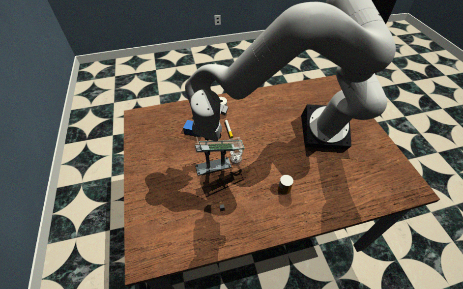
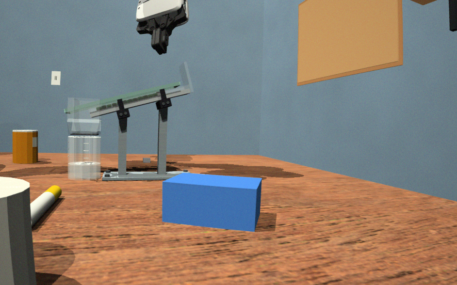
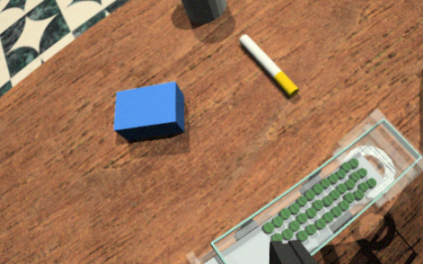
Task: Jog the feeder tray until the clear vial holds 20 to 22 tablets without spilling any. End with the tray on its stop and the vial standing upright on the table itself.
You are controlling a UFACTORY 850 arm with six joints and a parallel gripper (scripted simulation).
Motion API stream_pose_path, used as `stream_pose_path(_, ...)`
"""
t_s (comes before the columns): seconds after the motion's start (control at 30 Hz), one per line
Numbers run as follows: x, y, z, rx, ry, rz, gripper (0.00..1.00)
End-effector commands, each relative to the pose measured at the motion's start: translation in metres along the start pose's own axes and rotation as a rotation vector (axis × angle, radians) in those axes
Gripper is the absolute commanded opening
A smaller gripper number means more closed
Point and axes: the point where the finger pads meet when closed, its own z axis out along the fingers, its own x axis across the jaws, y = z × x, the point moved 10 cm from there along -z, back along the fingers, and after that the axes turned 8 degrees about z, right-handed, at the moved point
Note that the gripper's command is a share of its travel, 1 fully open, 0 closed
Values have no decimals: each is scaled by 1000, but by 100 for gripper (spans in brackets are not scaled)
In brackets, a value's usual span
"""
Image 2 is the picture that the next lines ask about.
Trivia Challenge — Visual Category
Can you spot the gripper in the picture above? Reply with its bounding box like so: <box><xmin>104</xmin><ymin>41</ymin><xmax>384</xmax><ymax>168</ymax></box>
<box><xmin>136</xmin><ymin>0</ymin><xmax>189</xmax><ymax>55</ymax></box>

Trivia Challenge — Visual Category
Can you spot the grey faceted cylinder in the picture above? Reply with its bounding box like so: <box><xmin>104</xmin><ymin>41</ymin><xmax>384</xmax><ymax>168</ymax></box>
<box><xmin>0</xmin><ymin>177</ymin><xmax>37</xmax><ymax>285</ymax></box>

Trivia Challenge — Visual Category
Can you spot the white cylinder with yellow cap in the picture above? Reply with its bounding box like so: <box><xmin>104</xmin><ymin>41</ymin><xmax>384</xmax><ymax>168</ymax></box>
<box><xmin>31</xmin><ymin>186</ymin><xmax>62</xmax><ymax>226</ymax></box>

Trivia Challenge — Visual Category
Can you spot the blue rectangular block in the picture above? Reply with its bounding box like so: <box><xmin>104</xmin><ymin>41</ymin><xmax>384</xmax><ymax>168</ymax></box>
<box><xmin>162</xmin><ymin>173</ymin><xmax>262</xmax><ymax>232</ymax></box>

